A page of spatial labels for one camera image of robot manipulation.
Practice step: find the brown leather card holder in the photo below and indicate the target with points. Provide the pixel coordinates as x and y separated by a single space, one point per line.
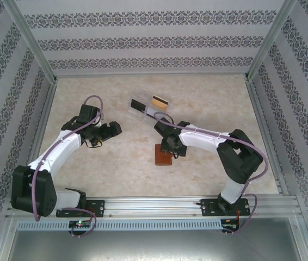
163 160

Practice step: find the aluminium side rail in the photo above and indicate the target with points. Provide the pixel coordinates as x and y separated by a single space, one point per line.
38 136
262 117

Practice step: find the gold card with black stripe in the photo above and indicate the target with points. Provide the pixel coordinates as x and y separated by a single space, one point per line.
160 104

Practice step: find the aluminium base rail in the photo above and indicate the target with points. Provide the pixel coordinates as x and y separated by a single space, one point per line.
154 206

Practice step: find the aluminium frame post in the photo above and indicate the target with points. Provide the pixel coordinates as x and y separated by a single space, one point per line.
305 239
31 40
3 239
272 40

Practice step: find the thin aluminium cross rail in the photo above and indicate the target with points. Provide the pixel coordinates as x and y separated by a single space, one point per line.
151 74

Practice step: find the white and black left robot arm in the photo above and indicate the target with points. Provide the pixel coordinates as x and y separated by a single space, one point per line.
61 146

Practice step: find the white card with dark stripe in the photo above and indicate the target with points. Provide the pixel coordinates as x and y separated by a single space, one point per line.
150 112

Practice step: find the grey metal sheet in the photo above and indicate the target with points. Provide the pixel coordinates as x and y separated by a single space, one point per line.
154 247

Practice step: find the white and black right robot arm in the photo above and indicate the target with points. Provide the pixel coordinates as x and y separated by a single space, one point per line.
203 138

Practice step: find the clear acrylic card organizer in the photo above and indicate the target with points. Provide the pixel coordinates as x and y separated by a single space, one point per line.
143 93

